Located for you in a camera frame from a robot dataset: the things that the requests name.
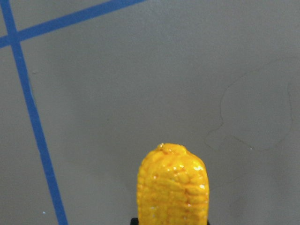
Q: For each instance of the brown table mat blue grid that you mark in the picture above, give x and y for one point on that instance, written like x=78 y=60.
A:
x=89 y=87

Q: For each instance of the yellow plastic corn cob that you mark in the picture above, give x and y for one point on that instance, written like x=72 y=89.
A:
x=172 y=187

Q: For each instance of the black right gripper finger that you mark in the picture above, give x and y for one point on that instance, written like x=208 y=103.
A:
x=134 y=221

